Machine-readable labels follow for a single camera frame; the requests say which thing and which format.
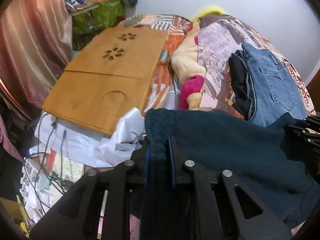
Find pink satin curtain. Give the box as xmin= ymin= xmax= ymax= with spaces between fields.
xmin=1 ymin=0 xmax=72 ymax=116

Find yellow pillow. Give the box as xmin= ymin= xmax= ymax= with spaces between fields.
xmin=191 ymin=6 xmax=225 ymax=22

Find bamboo folding lap table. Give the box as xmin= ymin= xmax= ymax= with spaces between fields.
xmin=42 ymin=28 xmax=168 ymax=135

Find printed newspaper-pattern bedspread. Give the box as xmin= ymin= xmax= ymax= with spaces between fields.
xmin=119 ymin=14 xmax=316 ymax=120

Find white crumpled cloth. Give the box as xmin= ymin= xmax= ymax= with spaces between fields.
xmin=34 ymin=107 xmax=145 ymax=168

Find green patterned storage bag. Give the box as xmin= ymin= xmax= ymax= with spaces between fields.
xmin=71 ymin=0 xmax=125 ymax=35

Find cream and pink blanket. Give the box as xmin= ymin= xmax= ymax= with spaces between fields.
xmin=171 ymin=22 xmax=206 ymax=109

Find folded blue jeans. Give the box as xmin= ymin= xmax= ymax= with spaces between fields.
xmin=241 ymin=43 xmax=308 ymax=127

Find black folded garment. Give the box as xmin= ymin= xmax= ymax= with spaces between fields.
xmin=228 ymin=50 xmax=256 ymax=121

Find dark teal fleece pants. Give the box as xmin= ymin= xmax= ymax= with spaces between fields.
xmin=145 ymin=109 xmax=319 ymax=228

